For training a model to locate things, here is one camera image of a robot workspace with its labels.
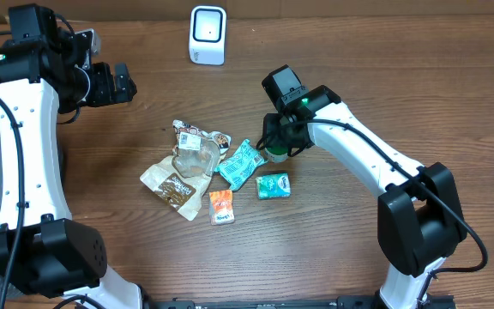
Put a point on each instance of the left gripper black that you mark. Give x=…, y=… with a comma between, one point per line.
x=127, y=88

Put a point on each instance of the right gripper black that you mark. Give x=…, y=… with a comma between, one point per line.
x=275, y=136

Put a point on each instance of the green lid jar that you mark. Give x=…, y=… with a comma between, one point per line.
x=276, y=154

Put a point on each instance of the teal white small packet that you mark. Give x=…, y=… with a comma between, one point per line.
x=273, y=186

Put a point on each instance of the teal snack packet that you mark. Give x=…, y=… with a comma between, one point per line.
x=241, y=165

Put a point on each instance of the orange red snack packet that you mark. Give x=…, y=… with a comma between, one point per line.
x=221, y=207

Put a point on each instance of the brown white snack pouch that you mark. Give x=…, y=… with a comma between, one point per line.
x=182, y=178

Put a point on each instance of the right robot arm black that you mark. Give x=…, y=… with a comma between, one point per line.
x=419, y=218

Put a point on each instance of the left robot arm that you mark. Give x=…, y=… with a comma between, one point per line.
x=46, y=69

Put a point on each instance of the white barcode scanner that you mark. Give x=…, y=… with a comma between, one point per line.
x=207, y=38

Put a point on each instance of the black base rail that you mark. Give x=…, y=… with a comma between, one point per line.
x=272, y=304

